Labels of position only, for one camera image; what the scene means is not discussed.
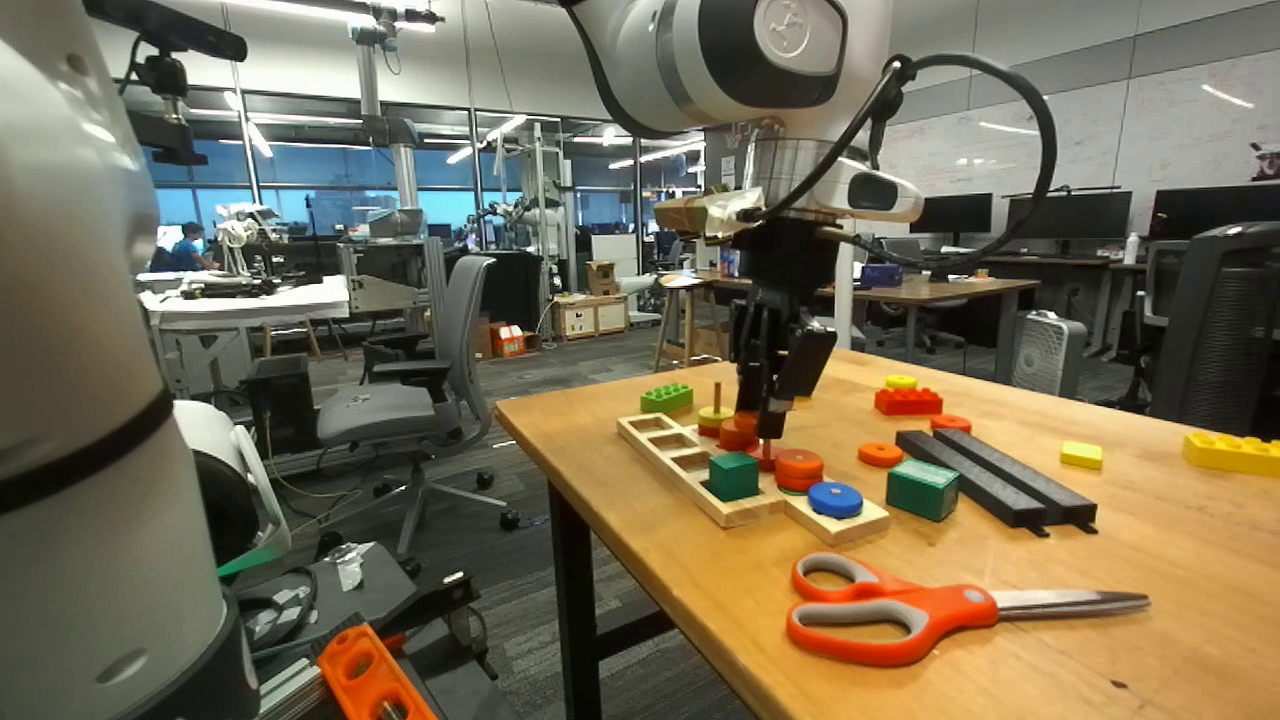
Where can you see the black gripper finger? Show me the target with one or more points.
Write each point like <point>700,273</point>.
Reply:
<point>761,361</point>
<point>811,361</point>

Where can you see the white pillar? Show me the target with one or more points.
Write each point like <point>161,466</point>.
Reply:
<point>846,287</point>

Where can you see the large green cube block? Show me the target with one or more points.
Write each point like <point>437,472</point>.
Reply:
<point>920,489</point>

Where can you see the white desk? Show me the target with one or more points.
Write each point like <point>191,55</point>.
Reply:
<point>260,301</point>

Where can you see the orange plastic tool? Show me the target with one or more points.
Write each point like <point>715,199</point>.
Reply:
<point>360,673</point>

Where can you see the red lego brick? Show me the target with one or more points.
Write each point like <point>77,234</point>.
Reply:
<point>909,400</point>

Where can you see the large black monitor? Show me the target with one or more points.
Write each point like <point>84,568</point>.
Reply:
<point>1215,209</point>

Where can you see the green cube on peg board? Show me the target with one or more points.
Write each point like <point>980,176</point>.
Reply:
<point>732,478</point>

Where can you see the grey office chair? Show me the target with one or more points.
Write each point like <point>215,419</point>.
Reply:
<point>385,407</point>

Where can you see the wide black monitor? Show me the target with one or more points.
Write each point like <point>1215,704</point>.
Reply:
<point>1083,218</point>

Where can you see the cardboard box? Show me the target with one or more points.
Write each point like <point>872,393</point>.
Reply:
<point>590,312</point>

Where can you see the black camera on mount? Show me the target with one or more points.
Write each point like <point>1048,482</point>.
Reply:
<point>167,26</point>

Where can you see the wooden mount plate on wrist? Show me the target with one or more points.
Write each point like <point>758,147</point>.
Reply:
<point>706,215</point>

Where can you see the small black monitor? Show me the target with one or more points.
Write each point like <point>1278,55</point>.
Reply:
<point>951,215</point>

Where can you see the small orange disc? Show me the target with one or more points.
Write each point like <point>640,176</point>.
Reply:
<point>951,425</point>

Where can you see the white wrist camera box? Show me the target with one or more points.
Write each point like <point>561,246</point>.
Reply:
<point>866,194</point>

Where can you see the long yellow lego brick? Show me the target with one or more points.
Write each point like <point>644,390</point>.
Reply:
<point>1229,452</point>

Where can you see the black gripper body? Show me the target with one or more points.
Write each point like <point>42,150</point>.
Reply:
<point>799,265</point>

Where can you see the silver computer tower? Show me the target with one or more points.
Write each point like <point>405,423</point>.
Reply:
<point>1046,352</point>

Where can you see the yellow block atop red brick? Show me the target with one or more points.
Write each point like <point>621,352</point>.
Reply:
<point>900,381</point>

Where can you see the green lego brick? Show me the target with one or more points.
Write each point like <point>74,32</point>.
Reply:
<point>666,397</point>

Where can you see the yellow square block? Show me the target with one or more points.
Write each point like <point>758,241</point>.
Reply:
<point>1083,458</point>

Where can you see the black long bar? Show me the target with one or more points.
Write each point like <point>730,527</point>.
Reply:
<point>1025,482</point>
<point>967,482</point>

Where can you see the wooden stool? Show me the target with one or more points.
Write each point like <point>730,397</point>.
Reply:
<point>684,321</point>

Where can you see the wooden background desk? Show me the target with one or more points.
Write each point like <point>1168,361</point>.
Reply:
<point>945,288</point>

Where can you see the wooden peg puzzle board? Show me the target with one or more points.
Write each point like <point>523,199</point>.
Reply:
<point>666,447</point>

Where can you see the black table leg frame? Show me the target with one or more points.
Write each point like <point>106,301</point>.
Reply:
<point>577,612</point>

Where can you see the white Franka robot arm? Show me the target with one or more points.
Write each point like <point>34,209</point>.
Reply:
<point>94,400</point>

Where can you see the black office chair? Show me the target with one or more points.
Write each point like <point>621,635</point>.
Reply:
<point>1223,325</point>

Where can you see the orange flat disc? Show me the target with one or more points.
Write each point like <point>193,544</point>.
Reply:
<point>880,452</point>

